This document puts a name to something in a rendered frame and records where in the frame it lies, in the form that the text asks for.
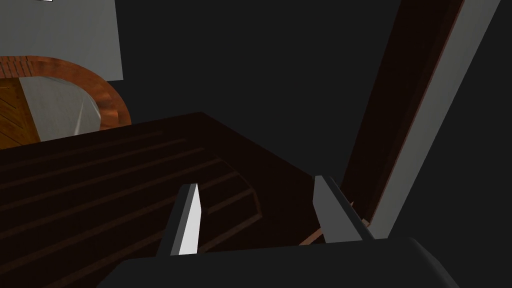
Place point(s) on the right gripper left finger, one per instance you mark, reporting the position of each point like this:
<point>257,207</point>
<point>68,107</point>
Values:
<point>188,224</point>

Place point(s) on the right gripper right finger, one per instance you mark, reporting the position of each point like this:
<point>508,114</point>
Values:
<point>335,218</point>

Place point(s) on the dark brown door leaf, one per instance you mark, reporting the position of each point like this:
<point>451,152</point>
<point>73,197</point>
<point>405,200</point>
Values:
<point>394,112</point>

